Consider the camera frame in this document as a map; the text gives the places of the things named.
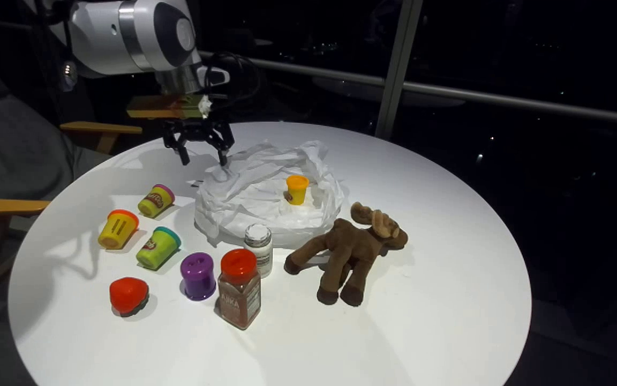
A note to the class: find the brown moose plush toy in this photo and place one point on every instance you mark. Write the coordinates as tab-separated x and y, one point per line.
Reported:
353	248

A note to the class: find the grey chair wooden armrests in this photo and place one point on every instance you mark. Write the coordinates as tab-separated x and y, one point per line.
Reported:
10	150

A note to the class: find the large yellow tub orange lid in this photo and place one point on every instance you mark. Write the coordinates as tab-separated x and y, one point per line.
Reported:
119	227

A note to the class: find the grey horizontal railing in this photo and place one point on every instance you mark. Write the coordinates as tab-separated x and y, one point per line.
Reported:
502	97

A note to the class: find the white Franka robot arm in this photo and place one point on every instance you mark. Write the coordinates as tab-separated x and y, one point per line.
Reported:
134	34

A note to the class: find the white plastic bag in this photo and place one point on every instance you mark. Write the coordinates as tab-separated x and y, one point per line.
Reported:
251	195

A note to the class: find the red toy strawberry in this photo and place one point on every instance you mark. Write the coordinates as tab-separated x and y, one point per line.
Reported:
130	294

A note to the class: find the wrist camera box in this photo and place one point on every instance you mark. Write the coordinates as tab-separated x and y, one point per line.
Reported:
169	108

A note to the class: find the small yellow tub orange lid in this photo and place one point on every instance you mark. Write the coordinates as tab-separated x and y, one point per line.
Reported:
297	189

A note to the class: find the yellow-green tub pink lid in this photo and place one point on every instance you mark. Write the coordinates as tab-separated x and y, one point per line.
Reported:
155	199

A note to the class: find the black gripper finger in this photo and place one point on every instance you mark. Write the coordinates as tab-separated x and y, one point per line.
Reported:
223	150
181	150

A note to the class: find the orange-lid spice jar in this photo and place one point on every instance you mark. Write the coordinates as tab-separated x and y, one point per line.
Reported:
239	291

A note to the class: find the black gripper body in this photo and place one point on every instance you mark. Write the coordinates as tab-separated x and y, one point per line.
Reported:
197	128

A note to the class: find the small white-lid jar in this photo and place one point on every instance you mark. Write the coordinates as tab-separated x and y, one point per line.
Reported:
257	238

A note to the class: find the purple shaker container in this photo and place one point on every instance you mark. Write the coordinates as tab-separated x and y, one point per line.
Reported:
197	274

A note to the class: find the grey window post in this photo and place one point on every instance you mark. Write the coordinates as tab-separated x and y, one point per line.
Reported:
397	64

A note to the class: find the green tub teal lid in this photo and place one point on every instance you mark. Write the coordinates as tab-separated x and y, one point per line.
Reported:
157	247

